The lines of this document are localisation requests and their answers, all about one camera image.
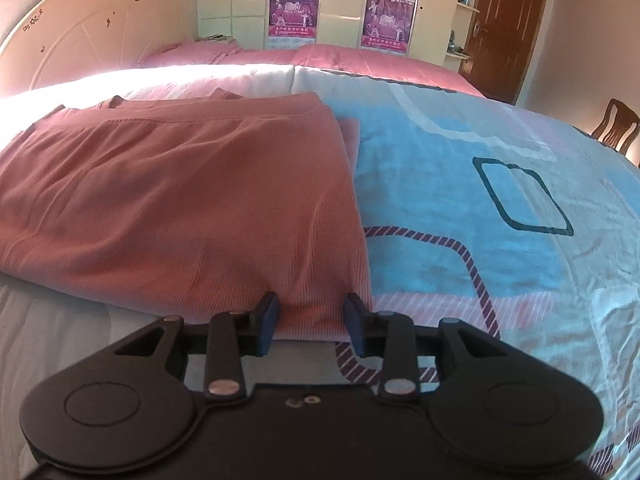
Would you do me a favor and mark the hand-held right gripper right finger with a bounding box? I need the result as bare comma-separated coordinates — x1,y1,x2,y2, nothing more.
342,292,494,404

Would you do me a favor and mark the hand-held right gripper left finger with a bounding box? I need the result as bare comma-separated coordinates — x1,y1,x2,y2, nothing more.
114,291,281,404

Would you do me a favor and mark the pink long-sleeved shirt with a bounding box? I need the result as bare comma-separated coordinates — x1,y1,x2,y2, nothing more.
0,87,375,347

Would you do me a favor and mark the blue patterned bed sheet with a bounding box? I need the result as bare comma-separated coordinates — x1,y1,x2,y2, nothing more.
0,62,640,480

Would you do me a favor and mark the pink pillow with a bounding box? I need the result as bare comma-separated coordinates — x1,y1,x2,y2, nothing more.
294,44,487,99
140,39,301,67

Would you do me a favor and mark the cream wardrobe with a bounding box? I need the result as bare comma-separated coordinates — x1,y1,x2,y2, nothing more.
197,0,490,74

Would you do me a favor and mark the wooden chair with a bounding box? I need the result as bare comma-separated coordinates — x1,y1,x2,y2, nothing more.
591,98,640,159

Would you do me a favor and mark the brown wooden door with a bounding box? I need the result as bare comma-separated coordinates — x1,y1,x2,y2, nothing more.
469,0,552,106

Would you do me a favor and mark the cream round headboard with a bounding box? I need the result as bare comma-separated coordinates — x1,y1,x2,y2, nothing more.
0,0,201,102

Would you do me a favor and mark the purple wall poster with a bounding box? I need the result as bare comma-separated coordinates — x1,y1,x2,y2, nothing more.
360,0,417,56
268,0,321,52

